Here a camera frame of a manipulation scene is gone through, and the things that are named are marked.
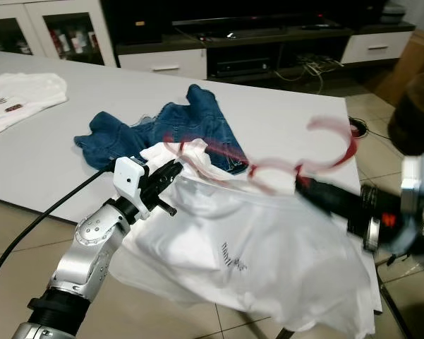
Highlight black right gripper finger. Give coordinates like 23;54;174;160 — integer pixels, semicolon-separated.
296;177;359;210
300;190;353;225

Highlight red plastic hanger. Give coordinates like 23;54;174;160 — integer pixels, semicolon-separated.
162;117;361;197

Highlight blue denim garment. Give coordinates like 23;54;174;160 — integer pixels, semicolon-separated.
74;83;249;177

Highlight white printed t-shirt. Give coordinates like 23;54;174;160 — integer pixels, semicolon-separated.
109;138;383;337

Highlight grey folding table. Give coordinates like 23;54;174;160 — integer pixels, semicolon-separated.
0;51;410;339

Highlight dark TV stand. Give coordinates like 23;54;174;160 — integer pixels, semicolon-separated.
102;0;417;80

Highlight brown round pouf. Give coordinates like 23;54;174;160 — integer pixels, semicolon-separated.
387;71;424;157

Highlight black media player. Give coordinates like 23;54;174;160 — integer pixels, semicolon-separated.
208;60;272;78

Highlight white shirt with patches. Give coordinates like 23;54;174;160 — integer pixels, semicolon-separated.
0;71;68;136

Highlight black speaker box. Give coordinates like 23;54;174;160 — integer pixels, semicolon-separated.
114;0;174;47

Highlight brown cardboard box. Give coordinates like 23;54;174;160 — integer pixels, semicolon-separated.
363;28;424;107

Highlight white glass door cabinet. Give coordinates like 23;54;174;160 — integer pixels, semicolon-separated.
0;0;118;69

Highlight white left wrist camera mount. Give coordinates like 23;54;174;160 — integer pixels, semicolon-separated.
113;157;147;213

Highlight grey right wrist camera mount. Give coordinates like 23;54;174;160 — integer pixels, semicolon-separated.
399;154;424;248

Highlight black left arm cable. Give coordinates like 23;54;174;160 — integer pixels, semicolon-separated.
0;167;117;294

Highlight black floor cable coil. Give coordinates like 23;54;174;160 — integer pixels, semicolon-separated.
346;117;369;139

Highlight tangled wire bundle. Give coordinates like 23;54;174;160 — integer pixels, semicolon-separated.
268;53;346;93

